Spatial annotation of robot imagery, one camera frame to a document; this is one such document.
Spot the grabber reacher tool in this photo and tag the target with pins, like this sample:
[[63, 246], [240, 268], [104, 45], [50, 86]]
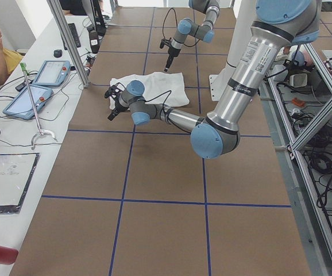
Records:
[[41, 132]]

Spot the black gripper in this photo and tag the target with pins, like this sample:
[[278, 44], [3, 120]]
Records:
[[118, 108], [171, 53]]

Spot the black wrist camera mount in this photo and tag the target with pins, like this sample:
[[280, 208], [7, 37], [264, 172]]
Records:
[[114, 90]]

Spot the aluminium extrusion frame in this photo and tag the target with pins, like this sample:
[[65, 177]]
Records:
[[306, 134]]

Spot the black keyboard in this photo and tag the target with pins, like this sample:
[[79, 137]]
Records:
[[74, 33]]

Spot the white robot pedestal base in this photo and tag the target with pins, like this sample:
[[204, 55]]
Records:
[[226, 72]]

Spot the white long-sleeve printed shirt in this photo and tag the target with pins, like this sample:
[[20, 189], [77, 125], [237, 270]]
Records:
[[159, 87]]

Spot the aluminium frame post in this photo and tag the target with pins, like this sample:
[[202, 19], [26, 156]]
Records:
[[63, 27]]

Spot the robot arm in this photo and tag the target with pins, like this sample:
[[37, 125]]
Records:
[[186, 27], [273, 25]]

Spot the upper blue teach pendant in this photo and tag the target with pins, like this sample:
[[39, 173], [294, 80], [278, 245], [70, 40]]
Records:
[[52, 73]]

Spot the black round mouse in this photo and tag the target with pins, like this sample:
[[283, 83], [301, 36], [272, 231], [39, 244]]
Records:
[[57, 53]]

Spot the orange connector block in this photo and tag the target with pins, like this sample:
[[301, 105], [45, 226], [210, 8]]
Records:
[[298, 102]]

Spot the lower blue teach pendant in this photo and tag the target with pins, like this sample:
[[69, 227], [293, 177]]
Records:
[[21, 106]]

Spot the blue teach pendant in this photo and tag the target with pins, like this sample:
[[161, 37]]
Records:
[[21, 106], [52, 73]]

